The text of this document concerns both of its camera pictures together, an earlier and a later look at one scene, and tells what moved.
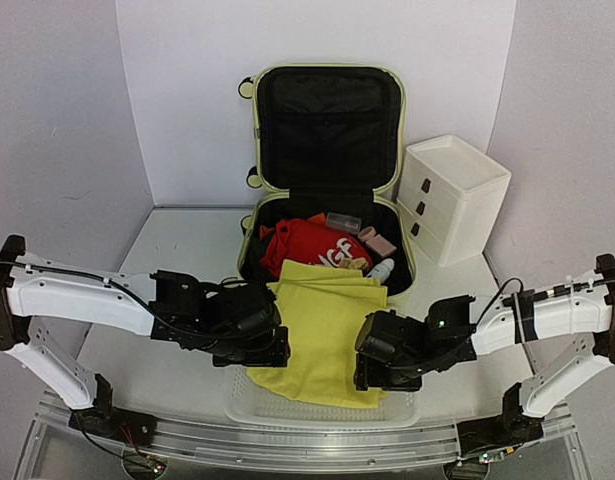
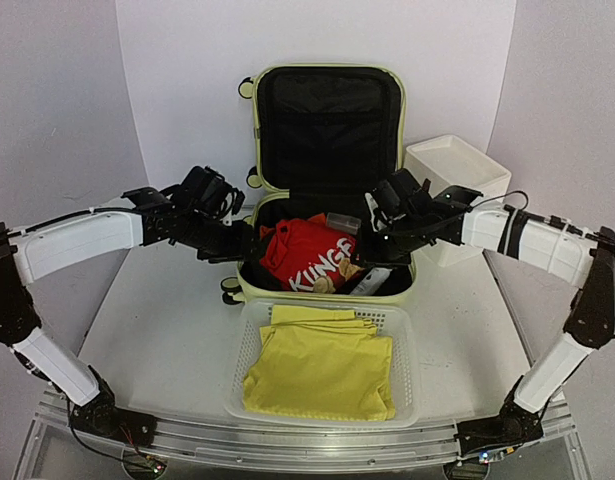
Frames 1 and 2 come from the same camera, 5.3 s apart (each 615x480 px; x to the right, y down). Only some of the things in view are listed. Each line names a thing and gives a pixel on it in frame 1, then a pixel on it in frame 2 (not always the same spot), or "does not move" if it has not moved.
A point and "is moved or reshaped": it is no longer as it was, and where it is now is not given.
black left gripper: x=263 y=357 -> x=240 y=248
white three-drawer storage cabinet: x=449 y=195 does not move
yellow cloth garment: x=324 y=309 is moved or reshaped
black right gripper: x=387 y=378 -> x=369 y=251
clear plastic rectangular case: x=343 y=222 does not move
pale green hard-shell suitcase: x=330 y=139 does not move
